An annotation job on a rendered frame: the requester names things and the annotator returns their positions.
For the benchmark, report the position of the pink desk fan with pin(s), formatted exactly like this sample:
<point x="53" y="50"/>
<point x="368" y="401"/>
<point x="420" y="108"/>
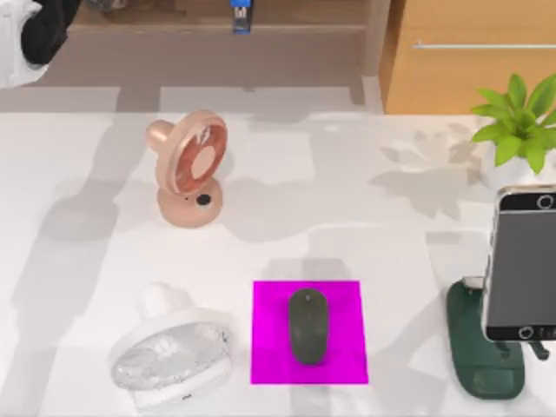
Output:
<point x="191" y="174"/>

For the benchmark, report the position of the dark grey computer mouse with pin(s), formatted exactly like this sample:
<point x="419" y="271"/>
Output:
<point x="309" y="326"/>

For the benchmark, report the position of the magenta square mat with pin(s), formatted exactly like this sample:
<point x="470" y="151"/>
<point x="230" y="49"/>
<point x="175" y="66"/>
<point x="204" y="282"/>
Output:
<point x="269" y="339"/>

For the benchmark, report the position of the wooden open shelf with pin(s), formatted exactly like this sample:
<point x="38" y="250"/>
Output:
<point x="208" y="52"/>

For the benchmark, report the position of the white desk fan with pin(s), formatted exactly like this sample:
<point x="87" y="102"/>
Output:
<point x="167" y="352"/>

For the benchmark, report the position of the white plant pot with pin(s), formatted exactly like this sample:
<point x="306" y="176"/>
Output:
<point x="504" y="169"/>

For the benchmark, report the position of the wooden cupboard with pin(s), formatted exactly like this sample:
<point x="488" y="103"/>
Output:
<point x="469" y="74"/>

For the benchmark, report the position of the dark green phone stand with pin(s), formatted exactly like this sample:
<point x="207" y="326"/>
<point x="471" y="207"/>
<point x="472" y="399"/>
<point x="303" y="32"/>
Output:
<point x="478" y="352"/>

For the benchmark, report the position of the smartphone with grey screen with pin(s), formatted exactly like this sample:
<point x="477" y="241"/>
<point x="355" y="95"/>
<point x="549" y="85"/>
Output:
<point x="521" y="269"/>

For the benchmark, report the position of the green potted plant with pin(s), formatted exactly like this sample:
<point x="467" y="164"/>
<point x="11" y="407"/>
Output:
<point x="519" y="117"/>

